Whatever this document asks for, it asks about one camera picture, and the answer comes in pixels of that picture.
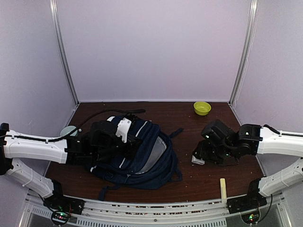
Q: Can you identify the right aluminium corner post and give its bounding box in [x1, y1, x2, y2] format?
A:
[228, 0, 258, 107]

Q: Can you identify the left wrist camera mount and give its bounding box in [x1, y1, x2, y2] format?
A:
[116, 118, 132, 143]

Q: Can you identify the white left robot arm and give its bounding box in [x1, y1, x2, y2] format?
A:
[0, 109, 145, 214]

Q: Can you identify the left aluminium corner post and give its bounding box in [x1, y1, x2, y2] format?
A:
[49, 0, 80, 107]

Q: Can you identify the pale green ceramic bowl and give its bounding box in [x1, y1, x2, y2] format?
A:
[59, 125, 78, 137]

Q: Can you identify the navy blue student backpack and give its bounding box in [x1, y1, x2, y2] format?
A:
[83, 114, 183, 201]

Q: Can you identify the lime green plastic bowl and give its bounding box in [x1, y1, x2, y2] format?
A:
[194, 102, 212, 116]

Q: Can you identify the pale yellow highlighter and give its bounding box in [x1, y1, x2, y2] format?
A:
[220, 178, 227, 203]

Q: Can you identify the aluminium corner post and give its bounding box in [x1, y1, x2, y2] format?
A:
[49, 0, 80, 107]
[228, 0, 258, 107]

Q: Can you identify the white charger box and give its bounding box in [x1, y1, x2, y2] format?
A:
[191, 156, 205, 166]

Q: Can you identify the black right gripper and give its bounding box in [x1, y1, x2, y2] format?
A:
[193, 140, 236, 165]

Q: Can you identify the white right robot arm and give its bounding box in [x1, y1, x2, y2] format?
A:
[191, 120, 303, 213]

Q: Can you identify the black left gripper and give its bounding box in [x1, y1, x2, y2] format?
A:
[93, 134, 143, 162]

